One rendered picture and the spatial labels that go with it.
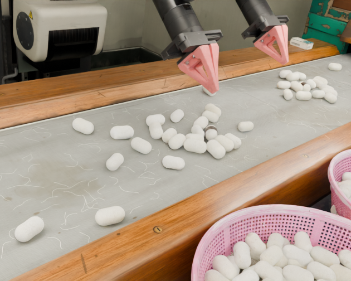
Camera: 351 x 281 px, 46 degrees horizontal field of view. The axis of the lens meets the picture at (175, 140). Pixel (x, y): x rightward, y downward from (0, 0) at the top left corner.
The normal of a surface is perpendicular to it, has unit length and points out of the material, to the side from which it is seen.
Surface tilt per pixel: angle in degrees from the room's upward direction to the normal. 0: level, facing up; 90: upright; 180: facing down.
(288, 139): 0
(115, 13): 90
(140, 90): 45
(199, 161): 0
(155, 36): 89
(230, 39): 90
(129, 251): 0
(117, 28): 87
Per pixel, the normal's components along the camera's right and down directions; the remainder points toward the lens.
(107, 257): 0.14, -0.87
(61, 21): 0.66, 0.54
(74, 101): 0.58, -0.31
